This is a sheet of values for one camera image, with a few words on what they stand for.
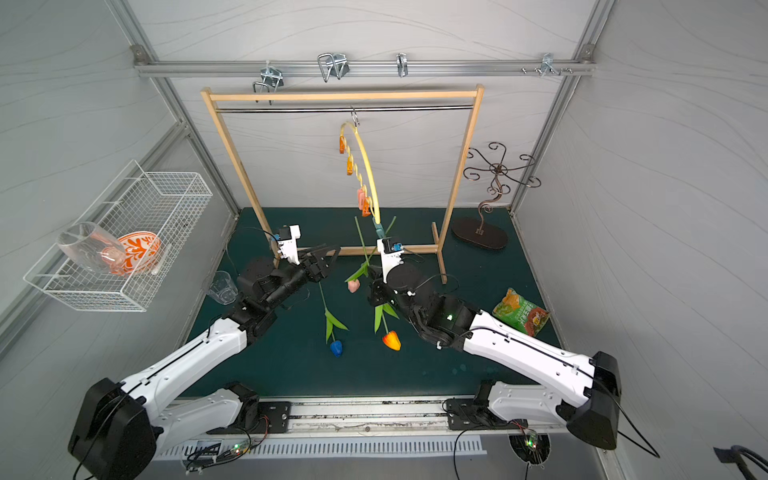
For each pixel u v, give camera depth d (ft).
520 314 2.88
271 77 2.57
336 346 2.69
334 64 2.47
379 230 2.31
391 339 2.13
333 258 2.27
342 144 3.12
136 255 2.17
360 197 2.57
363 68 2.62
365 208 2.55
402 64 2.57
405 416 2.46
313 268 2.13
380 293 1.97
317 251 2.37
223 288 3.12
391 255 1.89
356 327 2.90
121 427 1.27
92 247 1.81
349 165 2.89
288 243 2.17
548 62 2.51
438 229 3.64
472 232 3.64
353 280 2.82
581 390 1.31
